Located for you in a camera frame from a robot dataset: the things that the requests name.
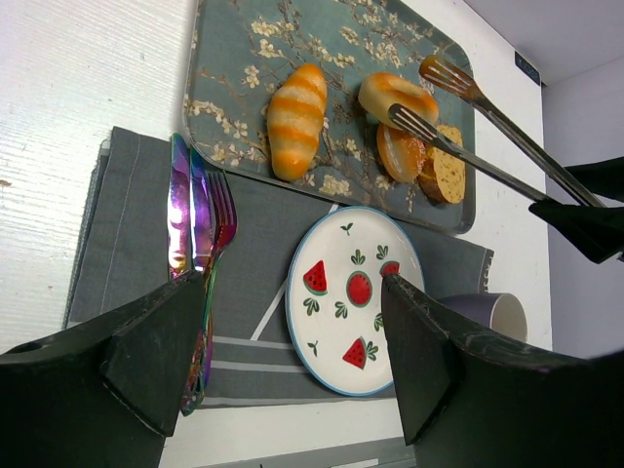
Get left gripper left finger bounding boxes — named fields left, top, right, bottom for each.
left=1, top=272, right=204, bottom=467

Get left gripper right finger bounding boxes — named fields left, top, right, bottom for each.
left=381, top=275, right=623, bottom=467

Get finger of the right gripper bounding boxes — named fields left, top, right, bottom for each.
left=528, top=201, right=624, bottom=264
left=566, top=156, right=624, bottom=202

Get steel serving tongs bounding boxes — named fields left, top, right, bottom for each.
left=387, top=55, right=605, bottom=209

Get golden ring doughnut bread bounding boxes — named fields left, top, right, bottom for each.
left=358, top=72, right=439, bottom=128

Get brown bread slice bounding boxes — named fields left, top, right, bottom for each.
left=417, top=140, right=466, bottom=204

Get striped orange bread roll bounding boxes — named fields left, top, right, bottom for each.
left=267, top=63, right=328, bottom=181

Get purple mug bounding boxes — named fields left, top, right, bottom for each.
left=440, top=292, right=527, bottom=342

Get right blue corner label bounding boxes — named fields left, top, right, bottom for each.
left=514, top=51, right=542, bottom=87

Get white watermelon pattern plate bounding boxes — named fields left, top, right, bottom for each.
left=285, top=207, right=424, bottom=397

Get iridescent knife inner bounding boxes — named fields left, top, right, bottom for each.
left=190, top=147, right=215, bottom=273

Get iridescent knife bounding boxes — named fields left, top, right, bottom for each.
left=190, top=147, right=215, bottom=273
left=167, top=134, right=190, bottom=279

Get round sesame bun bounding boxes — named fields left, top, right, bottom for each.
left=376, top=123, right=426, bottom=184

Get iridescent knife outer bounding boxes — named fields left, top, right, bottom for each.
left=167, top=134, right=190, bottom=279

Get iridescent fork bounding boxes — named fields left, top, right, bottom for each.
left=180, top=171, right=238, bottom=416

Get blue floral serving tray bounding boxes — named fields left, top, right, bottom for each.
left=183, top=1, right=476, bottom=234

